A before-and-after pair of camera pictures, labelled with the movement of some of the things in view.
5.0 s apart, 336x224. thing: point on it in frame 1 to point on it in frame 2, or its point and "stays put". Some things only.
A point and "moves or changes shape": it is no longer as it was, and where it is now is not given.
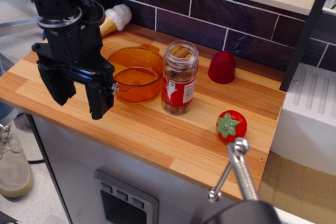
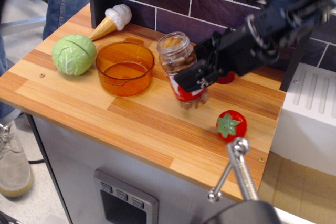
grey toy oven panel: [122, 202] stays put
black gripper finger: [61, 87] to [197, 52]
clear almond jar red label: [179, 78] moves or changes shape
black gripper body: [76, 50] to [241, 51]
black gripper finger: [100, 96] to [199, 75]
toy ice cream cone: [115, 18] stays put
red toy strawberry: [231, 125] stays put
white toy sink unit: [306, 131] stays put
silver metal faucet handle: [237, 149] stays put
